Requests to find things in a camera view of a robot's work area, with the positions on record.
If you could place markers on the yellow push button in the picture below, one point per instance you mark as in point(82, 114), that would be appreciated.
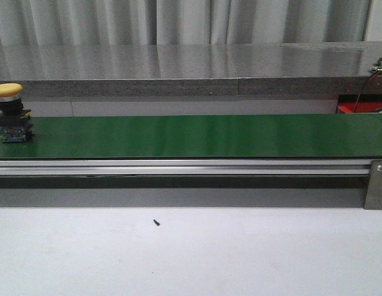
point(15, 121)

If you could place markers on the green conveyor belt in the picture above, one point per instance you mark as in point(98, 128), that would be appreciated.
point(351, 135)

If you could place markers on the grey stone counter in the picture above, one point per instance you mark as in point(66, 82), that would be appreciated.
point(192, 70)

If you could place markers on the small green circuit board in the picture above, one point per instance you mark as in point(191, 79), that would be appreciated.
point(377, 67)

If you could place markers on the grey curtain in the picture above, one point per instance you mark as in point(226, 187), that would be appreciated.
point(180, 22)

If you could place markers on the aluminium conveyor frame rail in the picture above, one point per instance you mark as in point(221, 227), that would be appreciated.
point(185, 167)

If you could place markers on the metal conveyor support bracket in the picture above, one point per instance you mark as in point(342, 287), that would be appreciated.
point(373, 198)

